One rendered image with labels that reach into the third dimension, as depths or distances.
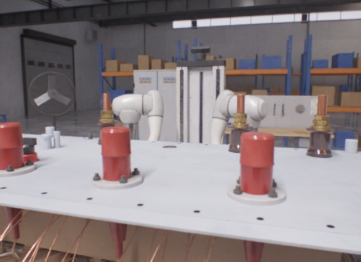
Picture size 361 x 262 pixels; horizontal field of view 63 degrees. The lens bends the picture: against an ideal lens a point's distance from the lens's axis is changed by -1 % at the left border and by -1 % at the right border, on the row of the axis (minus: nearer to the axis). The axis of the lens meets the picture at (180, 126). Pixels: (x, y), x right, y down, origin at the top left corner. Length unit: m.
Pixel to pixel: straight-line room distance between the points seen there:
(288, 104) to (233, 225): 5.36
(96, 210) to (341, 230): 0.43
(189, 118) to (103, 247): 1.39
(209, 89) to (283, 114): 3.85
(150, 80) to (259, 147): 5.39
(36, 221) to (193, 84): 1.44
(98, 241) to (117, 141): 0.35
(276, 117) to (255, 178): 5.24
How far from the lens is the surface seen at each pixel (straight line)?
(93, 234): 0.95
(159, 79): 5.87
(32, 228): 1.08
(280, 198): 0.64
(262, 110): 1.64
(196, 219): 0.55
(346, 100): 9.09
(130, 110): 1.90
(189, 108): 2.15
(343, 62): 8.98
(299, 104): 5.86
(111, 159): 0.71
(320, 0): 13.01
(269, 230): 0.54
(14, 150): 0.91
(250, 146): 0.62
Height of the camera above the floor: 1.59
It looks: 7 degrees down
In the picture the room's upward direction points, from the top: straight up
